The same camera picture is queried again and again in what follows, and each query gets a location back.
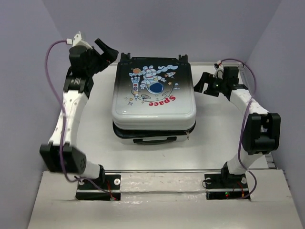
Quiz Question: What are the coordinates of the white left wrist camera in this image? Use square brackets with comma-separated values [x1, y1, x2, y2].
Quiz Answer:
[66, 31, 92, 49]

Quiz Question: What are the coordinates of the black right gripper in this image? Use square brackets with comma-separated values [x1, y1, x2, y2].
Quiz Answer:
[191, 72, 226, 97]

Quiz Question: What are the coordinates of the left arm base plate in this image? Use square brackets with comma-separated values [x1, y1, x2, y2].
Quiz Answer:
[75, 173, 122, 201]

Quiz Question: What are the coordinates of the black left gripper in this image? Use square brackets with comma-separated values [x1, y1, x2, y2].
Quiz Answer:
[85, 39, 119, 77]

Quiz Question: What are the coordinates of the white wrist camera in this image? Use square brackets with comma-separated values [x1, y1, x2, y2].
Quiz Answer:
[213, 61, 224, 79]
[66, 31, 92, 49]

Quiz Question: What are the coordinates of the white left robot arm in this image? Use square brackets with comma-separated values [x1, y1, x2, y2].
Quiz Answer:
[40, 38, 118, 188]

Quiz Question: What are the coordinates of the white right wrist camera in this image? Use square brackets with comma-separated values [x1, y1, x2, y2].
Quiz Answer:
[213, 61, 224, 79]

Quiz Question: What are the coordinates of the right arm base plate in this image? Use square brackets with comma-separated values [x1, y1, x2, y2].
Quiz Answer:
[202, 173, 250, 200]

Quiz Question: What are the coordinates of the black hard-shell suitcase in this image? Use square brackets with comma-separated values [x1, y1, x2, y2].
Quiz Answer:
[112, 53, 196, 145]

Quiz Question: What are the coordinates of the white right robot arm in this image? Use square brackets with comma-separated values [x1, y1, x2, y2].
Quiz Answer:
[194, 67, 281, 187]

